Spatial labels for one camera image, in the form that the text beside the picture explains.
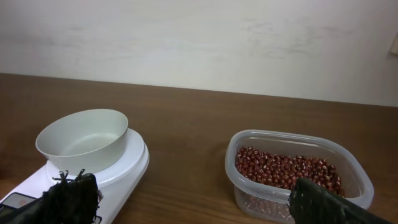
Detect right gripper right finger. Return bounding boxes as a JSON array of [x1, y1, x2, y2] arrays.
[[289, 177, 391, 224]]

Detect clear plastic container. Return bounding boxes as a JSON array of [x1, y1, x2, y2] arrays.
[[225, 130, 374, 223]]

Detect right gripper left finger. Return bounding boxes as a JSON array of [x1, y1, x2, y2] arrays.
[[1, 169, 103, 224]]

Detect white digital kitchen scale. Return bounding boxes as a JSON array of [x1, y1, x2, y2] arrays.
[[1, 129, 149, 224]]

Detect red beans in container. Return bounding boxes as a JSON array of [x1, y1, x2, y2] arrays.
[[234, 146, 345, 197]]

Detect white round bowl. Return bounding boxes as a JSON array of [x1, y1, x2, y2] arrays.
[[35, 109, 129, 175]]

